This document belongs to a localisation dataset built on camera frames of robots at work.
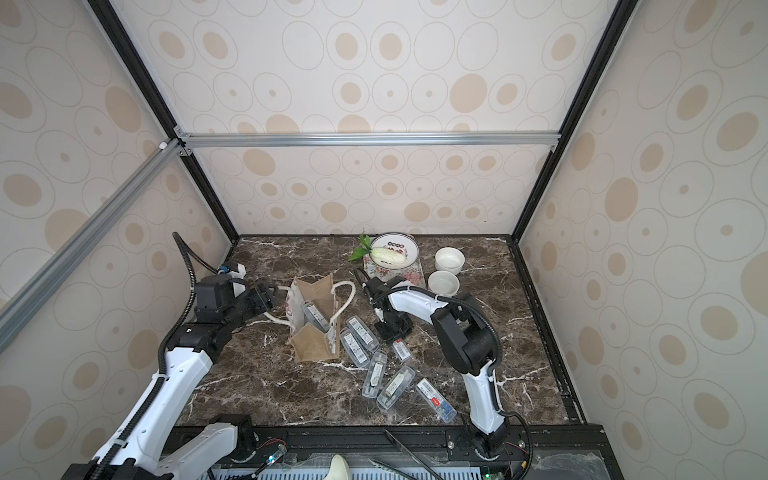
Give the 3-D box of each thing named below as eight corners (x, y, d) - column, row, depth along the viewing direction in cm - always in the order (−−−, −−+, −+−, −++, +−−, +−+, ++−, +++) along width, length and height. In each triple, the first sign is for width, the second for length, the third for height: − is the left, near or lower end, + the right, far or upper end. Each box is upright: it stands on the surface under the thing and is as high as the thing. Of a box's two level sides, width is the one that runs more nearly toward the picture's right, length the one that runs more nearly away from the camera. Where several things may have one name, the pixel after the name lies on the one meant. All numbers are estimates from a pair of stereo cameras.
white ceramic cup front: (429, 295, 105) (430, 287, 101) (427, 278, 109) (429, 270, 106) (458, 295, 105) (460, 287, 101) (455, 278, 109) (457, 270, 106)
